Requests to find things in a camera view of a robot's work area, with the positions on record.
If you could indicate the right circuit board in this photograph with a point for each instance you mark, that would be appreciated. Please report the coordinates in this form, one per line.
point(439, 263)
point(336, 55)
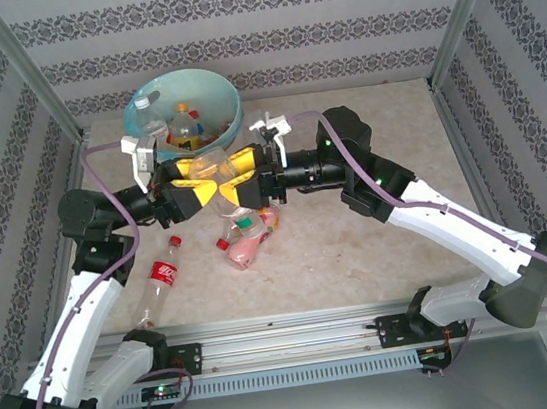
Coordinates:
point(432, 354)

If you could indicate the black right mount plate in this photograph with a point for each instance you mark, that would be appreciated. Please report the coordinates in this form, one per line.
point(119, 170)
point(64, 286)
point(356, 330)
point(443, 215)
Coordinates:
point(391, 332)

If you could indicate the cola bottle red label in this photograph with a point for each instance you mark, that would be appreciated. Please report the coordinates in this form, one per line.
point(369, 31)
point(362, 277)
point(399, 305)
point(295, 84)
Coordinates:
point(164, 274)

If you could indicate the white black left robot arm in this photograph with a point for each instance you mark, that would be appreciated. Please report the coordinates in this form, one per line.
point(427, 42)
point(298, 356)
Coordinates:
point(82, 320)

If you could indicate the black mount plate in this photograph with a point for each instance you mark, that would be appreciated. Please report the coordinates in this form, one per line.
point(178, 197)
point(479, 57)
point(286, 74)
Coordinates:
point(190, 359)
point(391, 332)

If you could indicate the teal plastic bucket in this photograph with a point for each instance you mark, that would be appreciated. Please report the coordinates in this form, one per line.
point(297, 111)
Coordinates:
point(208, 92)

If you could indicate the clear bottle green white label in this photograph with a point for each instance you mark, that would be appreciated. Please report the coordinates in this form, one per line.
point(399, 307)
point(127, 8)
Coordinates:
point(246, 218)

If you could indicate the circuit board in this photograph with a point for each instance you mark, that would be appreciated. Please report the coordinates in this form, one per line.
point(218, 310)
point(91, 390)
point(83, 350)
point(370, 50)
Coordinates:
point(159, 392)
point(432, 354)

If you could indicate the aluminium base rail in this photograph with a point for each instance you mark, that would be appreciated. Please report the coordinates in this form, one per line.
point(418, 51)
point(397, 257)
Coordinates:
point(291, 336)

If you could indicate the pink drink bottle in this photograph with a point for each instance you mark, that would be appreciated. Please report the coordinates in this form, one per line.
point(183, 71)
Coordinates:
point(245, 253)

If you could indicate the aluminium frame post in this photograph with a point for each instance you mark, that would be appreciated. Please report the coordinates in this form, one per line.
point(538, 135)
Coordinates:
point(469, 2)
point(22, 61)

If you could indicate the aluminium side rail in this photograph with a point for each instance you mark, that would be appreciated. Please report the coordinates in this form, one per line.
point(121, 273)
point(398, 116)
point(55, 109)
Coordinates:
point(76, 155)
point(459, 139)

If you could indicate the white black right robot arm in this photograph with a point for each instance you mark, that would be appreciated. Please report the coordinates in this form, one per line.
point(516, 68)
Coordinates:
point(458, 230)

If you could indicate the left circuit board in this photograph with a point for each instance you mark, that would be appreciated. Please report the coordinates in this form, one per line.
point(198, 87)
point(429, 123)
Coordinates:
point(159, 392)

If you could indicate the black left mount plate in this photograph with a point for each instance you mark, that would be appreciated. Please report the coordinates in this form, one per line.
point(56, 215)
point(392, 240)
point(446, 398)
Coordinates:
point(190, 359)

